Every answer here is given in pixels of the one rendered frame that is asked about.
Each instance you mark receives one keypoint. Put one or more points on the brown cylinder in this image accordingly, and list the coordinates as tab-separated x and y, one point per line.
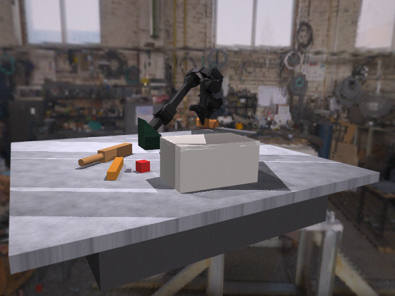
211	123

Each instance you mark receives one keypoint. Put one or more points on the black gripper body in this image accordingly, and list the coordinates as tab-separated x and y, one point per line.
202	107

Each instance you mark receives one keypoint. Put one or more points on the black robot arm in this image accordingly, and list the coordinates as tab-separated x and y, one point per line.
165	114

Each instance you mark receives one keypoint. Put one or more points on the red block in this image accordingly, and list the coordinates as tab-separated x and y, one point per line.
142	166

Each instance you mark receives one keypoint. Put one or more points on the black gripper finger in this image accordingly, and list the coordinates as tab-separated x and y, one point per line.
209	113
201	116

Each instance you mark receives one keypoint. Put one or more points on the orange block with cylindrical handle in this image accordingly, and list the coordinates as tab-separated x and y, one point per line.
107	154

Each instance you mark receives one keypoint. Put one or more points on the orange bar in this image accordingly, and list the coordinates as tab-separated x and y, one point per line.
115	168

